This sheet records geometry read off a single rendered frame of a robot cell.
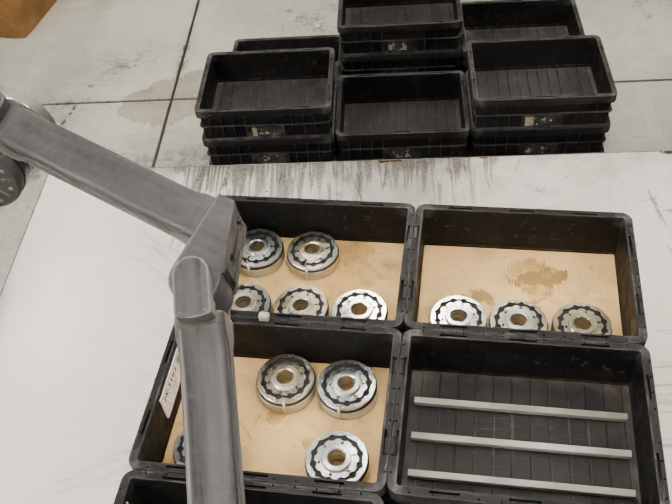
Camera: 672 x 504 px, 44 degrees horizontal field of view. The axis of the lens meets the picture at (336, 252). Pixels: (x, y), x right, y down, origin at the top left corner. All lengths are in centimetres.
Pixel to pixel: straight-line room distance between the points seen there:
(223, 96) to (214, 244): 177
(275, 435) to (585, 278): 66
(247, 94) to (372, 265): 115
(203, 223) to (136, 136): 248
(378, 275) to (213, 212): 73
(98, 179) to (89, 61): 291
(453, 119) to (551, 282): 115
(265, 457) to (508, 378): 44
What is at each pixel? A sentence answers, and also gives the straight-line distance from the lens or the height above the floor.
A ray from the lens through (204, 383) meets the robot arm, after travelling 88.
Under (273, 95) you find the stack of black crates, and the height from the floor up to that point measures 49.
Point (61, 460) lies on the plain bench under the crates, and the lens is 166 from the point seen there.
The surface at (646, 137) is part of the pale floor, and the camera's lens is 327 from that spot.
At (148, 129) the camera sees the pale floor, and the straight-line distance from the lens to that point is 341.
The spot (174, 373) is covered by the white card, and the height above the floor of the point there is 90.
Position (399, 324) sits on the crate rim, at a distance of 141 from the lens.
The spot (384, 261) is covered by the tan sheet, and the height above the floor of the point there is 83.
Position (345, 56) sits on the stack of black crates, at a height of 48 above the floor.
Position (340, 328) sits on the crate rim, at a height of 92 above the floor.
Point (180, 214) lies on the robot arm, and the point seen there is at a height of 141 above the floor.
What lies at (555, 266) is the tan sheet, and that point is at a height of 83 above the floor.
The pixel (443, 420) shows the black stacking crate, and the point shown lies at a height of 83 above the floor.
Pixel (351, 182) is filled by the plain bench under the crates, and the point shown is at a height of 70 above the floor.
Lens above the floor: 206
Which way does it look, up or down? 48 degrees down
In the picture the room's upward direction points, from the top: 7 degrees counter-clockwise
